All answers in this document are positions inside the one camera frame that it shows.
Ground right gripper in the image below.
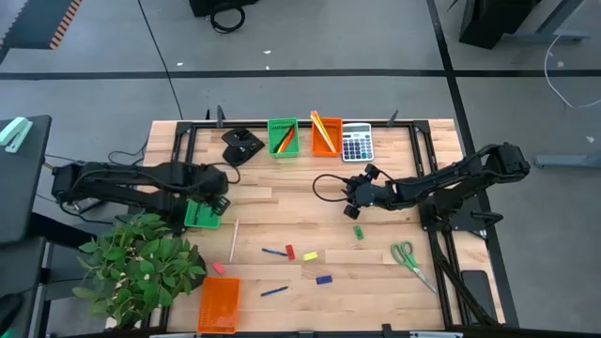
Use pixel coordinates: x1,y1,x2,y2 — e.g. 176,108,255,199
344,180,395,221

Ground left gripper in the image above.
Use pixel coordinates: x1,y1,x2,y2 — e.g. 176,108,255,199
190,163,231,217

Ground natural wood pencil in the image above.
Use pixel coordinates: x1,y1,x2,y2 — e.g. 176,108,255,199
228,219,241,264

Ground orange pencil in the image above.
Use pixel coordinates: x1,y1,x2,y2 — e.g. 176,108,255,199
312,110,339,153

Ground black pen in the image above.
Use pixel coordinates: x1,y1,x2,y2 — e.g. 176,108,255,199
273,123,296,154

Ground green plastic basket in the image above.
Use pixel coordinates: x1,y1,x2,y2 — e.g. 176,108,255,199
183,197,223,230
267,116,301,160

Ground grey desk calculator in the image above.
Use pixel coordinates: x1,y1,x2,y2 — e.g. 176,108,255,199
341,122,376,163

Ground orange plastic basket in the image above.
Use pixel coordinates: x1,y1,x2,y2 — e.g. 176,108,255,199
196,276,241,335
311,116,345,158

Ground black tape dispenser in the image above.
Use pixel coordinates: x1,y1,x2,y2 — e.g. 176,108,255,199
221,127,266,168

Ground black plant pot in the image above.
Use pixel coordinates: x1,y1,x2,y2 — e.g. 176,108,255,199
185,255,210,288

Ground green leafy plant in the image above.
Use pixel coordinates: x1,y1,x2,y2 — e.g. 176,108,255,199
70,210,208,330

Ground black smartphone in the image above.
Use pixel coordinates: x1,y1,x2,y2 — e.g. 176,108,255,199
460,269,498,321

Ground black side table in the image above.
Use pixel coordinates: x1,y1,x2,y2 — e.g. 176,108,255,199
0,114,53,246

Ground black equipment base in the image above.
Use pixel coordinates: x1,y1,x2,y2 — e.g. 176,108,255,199
189,0,260,19

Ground grey desk foot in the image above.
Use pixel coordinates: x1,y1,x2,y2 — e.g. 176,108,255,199
532,150,601,170

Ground mint green stapler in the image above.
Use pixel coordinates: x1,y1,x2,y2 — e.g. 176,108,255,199
0,116,35,154

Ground black desk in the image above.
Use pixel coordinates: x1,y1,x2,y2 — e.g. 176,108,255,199
457,0,593,51

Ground black orange-striped floor mat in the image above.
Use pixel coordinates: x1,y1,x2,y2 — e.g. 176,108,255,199
0,0,84,51

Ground black left camera cable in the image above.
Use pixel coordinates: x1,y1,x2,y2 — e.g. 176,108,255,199
201,161,242,186

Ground black camera cable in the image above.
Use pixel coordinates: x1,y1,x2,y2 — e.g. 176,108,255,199
312,173,352,204
201,161,242,186

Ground black right camera cable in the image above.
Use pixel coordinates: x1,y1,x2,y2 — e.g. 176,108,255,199
312,173,352,204

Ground black table frame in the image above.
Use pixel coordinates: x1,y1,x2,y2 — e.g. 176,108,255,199
159,117,520,338

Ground green-handled scissors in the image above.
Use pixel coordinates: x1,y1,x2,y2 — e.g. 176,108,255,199
390,240,439,295

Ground black coiled cable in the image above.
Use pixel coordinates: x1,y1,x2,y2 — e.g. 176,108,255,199
209,3,247,35

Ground white floor cable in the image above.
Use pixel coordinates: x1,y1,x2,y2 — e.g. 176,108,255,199
543,33,601,110

